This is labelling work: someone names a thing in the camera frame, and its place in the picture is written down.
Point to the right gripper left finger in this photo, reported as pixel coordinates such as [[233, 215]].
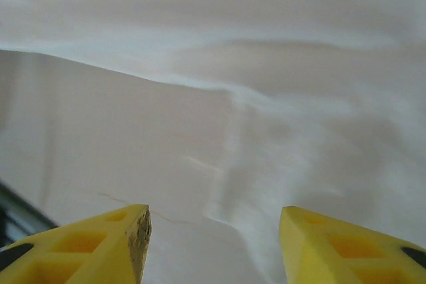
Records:
[[83, 257]]

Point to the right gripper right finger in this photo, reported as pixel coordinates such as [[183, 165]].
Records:
[[349, 257]]

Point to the white t-shirt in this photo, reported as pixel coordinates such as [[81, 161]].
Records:
[[299, 31]]

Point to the pale table cover sheet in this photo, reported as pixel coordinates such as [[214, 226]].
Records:
[[100, 137]]

